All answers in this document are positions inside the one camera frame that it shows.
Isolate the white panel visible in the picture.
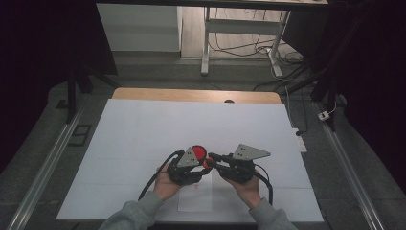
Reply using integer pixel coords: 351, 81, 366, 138
96, 3, 183, 53

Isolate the person's left hand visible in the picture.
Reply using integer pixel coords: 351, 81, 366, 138
153, 162, 184, 202

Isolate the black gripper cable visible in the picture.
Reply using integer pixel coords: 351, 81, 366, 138
253, 163, 275, 206
137, 149, 186, 202

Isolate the white power strip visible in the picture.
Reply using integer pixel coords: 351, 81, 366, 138
291, 127, 308, 153

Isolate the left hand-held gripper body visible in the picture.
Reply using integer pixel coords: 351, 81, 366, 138
167, 147, 205, 187

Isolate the round red ink pad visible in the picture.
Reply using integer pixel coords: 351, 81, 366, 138
191, 144, 209, 162

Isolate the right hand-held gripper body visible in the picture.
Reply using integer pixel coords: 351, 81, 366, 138
217, 143, 272, 185

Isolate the white metal desk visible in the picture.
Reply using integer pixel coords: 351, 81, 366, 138
95, 0, 329, 78

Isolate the large white table cover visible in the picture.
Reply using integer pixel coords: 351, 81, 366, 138
56, 98, 324, 223

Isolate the black stand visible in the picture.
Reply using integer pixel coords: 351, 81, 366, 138
65, 61, 123, 125
286, 47, 341, 132

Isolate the aluminium rail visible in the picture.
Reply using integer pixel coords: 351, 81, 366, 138
6, 95, 89, 230
312, 101, 386, 230

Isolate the black floor frame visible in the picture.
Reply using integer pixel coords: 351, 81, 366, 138
68, 124, 93, 148

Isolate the dark curtain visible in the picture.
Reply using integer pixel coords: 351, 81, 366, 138
283, 0, 406, 188
0, 0, 119, 175

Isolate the white paper sheet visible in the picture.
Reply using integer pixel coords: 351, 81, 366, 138
177, 173, 214, 213

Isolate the person's right hand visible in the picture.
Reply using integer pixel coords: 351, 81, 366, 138
222, 172, 263, 211

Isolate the black floor cable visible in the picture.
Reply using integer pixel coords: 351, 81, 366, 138
209, 8, 280, 58
253, 62, 308, 92

